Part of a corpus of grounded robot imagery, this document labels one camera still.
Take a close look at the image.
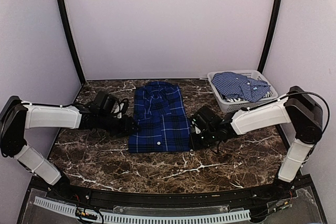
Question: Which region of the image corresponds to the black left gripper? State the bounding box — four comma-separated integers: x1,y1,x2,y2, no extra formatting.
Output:
98,112,142,138

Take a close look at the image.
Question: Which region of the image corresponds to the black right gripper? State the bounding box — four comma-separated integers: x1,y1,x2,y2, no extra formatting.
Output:
188,127,218,151

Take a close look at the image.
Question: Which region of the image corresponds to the blue plaid long sleeve shirt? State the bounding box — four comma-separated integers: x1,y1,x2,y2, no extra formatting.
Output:
128,81,191,153

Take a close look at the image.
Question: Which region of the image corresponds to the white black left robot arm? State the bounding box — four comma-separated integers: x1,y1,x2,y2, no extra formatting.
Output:
1,92,139,201

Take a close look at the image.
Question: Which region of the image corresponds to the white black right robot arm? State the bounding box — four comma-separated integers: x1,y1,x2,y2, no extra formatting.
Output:
189,86,330,200

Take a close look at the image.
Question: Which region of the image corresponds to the black white garment in basket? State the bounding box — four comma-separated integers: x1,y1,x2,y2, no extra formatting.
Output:
221,92,271,102

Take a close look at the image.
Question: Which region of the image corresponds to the white plastic laundry basket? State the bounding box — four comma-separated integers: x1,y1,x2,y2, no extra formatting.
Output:
207,70,278,113

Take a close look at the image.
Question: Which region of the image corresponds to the blue small-check shirt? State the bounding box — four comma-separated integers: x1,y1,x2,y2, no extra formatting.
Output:
212,72,270,102

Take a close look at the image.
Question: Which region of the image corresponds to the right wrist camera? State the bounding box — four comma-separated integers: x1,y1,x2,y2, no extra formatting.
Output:
191,106,222,134

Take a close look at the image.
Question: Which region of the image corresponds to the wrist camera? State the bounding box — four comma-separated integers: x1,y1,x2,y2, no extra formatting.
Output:
191,106,222,134
88,91,129,119

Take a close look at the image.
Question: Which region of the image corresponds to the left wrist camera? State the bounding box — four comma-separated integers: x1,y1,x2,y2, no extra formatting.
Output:
88,91,129,119

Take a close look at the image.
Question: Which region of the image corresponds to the white slotted cable duct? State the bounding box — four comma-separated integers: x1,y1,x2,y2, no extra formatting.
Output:
33,196,251,223

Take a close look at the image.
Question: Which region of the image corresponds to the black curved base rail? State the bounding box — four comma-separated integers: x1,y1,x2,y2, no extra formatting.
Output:
31,174,316,211

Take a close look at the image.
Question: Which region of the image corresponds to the black frame post left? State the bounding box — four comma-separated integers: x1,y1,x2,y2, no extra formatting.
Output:
57,0,86,85

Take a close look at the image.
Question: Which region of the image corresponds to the black frame post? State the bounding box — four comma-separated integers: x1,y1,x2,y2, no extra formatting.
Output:
57,0,86,85
257,0,281,73

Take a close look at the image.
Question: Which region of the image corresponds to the black frame post right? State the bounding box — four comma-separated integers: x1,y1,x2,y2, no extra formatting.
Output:
257,0,281,73

